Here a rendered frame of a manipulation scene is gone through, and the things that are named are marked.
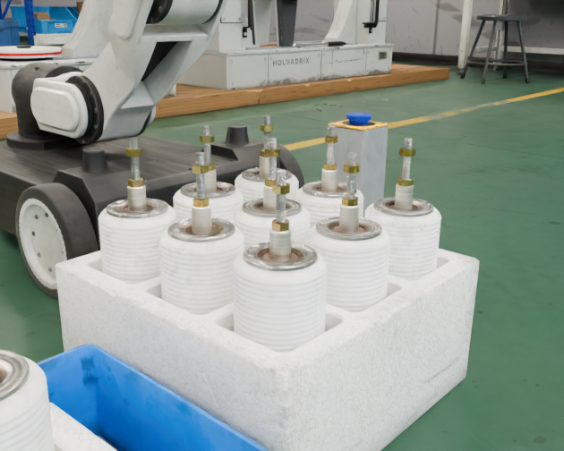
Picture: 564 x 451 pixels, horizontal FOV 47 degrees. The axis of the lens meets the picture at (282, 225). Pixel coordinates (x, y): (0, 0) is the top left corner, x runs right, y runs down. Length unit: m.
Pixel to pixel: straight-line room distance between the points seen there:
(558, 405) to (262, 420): 0.45
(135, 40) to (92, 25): 1.93
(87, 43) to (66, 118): 1.71
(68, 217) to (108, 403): 0.41
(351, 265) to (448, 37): 5.69
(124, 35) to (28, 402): 0.85
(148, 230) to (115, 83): 0.60
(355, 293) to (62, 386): 0.35
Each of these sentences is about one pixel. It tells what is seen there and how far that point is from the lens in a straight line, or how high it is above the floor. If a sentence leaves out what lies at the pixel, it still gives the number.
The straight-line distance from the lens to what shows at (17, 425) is 0.47.
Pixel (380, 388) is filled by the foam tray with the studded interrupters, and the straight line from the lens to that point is 0.75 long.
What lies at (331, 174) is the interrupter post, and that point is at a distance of 0.89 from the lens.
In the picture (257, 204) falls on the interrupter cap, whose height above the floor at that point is 0.25.
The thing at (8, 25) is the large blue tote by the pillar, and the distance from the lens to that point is 5.33.
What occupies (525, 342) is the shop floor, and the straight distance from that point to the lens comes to 1.10.
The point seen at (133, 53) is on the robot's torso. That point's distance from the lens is 1.23.
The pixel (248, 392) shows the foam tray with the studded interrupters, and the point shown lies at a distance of 0.64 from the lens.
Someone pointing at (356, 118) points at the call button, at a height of 0.33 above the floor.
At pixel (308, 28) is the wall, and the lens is 7.31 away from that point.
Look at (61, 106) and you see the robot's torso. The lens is 1.44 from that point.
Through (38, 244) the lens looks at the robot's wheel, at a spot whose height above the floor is 0.09.
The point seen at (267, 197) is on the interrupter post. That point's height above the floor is 0.27.
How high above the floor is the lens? 0.49
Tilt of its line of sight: 19 degrees down
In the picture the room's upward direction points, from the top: 1 degrees clockwise
